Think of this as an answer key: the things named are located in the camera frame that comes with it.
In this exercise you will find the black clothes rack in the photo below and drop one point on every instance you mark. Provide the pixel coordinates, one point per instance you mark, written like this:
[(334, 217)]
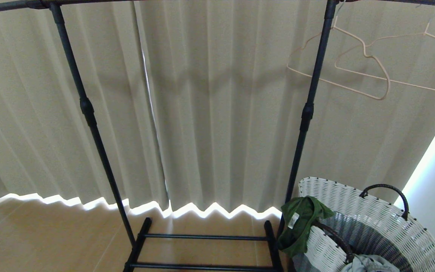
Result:
[(87, 109)]

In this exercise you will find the beige curtain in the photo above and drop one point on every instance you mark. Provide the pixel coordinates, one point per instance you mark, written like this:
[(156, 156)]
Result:
[(221, 94)]

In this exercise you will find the pink clothes hanger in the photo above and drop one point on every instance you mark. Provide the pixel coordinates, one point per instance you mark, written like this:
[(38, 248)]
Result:
[(429, 88), (353, 90)]

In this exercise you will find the pale grey shorts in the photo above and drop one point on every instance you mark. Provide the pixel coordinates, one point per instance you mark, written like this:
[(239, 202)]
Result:
[(364, 264)]

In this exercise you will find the green garment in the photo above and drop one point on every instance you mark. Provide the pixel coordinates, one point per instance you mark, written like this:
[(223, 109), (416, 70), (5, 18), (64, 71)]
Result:
[(300, 223)]

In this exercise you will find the white laundry basket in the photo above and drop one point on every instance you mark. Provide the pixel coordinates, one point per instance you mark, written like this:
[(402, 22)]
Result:
[(338, 196)]

